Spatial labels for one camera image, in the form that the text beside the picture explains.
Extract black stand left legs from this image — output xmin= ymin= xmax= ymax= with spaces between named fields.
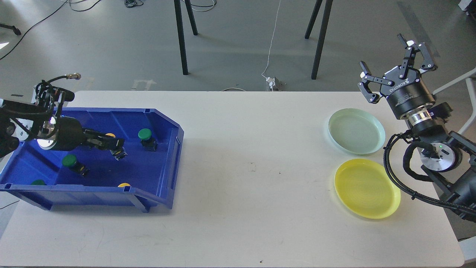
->
xmin=173 ymin=0 xmax=199 ymax=76

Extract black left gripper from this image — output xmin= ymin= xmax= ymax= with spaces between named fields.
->
xmin=39 ymin=117 xmax=125 ymax=151

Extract white power adapter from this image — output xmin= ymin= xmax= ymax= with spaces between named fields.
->
xmin=266 ymin=77 xmax=285 ymax=92

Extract green push button front corner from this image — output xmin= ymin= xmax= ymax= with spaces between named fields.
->
xmin=31 ymin=179 xmax=46 ymax=185

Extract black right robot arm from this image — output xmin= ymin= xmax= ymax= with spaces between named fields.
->
xmin=358 ymin=34 xmax=476 ymax=222

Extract black stand right legs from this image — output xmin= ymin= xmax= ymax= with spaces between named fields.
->
xmin=305 ymin=0 xmax=333 ymax=80

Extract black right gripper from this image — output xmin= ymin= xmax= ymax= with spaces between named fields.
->
xmin=358 ymin=33 xmax=436 ymax=120

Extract white cable on floor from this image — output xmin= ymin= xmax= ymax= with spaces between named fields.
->
xmin=262 ymin=0 xmax=282 ymax=79

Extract blue plastic bin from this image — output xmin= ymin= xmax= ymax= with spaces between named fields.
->
xmin=0 ymin=108 xmax=184 ymax=213

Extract black floor cable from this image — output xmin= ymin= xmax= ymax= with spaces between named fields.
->
xmin=0 ymin=0 xmax=102 ymax=61

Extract black stand legs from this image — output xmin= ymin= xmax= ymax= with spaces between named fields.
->
xmin=305 ymin=0 xmax=333 ymax=80
xmin=173 ymin=0 xmax=199 ymax=76

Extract yellow plate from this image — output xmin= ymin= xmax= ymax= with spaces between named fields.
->
xmin=334 ymin=159 xmax=401 ymax=220

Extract green push button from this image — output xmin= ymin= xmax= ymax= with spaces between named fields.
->
xmin=61 ymin=154 xmax=90 ymax=177
xmin=138 ymin=128 xmax=158 ymax=151

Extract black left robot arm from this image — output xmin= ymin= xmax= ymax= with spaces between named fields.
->
xmin=0 ymin=73 xmax=126 ymax=160

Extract light green plate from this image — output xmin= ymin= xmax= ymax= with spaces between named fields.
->
xmin=326 ymin=108 xmax=386 ymax=155

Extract white chair base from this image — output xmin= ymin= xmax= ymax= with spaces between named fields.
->
xmin=433 ymin=68 xmax=476 ymax=134

